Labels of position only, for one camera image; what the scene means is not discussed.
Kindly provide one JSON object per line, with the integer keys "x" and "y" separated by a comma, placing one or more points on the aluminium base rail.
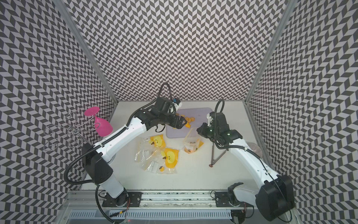
{"x": 157, "y": 207}

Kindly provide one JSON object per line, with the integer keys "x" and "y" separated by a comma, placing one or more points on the duck print bag upper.
{"x": 153, "y": 142}

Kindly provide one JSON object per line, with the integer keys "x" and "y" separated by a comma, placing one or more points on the duck print resealable bag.
{"x": 193, "y": 141}

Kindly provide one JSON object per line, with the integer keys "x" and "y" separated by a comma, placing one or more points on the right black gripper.
{"x": 202, "y": 132}

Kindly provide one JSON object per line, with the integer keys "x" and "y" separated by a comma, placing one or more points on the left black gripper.
{"x": 180, "y": 124}

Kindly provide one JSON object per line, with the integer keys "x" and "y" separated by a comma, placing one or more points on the pink plastic wine glass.
{"x": 101, "y": 126}

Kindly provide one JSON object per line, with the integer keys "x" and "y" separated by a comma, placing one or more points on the lavender plastic tray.
{"x": 194, "y": 116}

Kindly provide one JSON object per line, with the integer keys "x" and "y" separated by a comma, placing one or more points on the red metal tongs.
{"x": 214, "y": 159}

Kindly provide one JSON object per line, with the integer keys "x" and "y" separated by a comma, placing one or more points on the duck print bag lower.
{"x": 159, "y": 160}

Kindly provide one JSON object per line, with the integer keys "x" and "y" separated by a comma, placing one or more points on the chrome wire glass rack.
{"x": 72, "y": 132}

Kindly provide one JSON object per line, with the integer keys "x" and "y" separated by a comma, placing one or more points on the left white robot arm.
{"x": 96, "y": 157}

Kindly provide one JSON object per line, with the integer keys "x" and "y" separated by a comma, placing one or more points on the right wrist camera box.
{"x": 210, "y": 119}

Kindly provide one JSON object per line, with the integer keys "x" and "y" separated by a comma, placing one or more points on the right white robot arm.
{"x": 274, "y": 194}

